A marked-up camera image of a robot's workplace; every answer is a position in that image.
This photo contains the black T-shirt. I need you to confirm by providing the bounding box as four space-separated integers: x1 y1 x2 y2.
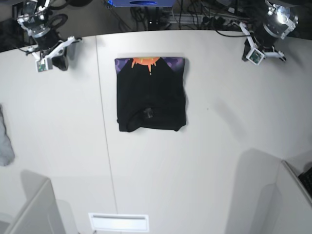
115 57 187 133

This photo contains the blue box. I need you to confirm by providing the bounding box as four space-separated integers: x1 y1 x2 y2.
107 0 176 7

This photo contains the white power strip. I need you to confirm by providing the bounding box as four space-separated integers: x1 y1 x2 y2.
168 13 244 26

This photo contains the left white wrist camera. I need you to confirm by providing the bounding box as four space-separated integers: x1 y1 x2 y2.
246 47 265 65

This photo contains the white partition panel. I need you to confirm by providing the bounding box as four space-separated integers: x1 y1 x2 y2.
0 170 79 234
258 159 312 234

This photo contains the grey cloth at edge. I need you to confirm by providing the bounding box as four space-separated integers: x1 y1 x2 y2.
0 105 15 167

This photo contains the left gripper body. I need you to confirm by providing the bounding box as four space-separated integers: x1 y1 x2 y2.
239 4 298 61

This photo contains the white partition panel left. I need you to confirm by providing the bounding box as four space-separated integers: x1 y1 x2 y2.
0 170 79 234

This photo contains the white table slot plate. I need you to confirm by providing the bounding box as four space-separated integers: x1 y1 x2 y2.
88 213 150 233

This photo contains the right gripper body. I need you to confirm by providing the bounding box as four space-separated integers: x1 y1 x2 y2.
17 14 82 59

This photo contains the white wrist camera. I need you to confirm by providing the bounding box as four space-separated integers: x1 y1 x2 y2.
36 58 53 73
246 47 265 65

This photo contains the white partition panel right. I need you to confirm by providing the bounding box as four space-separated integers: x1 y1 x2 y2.
258 159 312 234

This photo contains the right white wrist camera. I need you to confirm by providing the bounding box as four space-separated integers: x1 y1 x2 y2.
36 58 53 73

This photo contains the black keyboard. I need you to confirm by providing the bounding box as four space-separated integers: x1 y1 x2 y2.
298 168 312 196

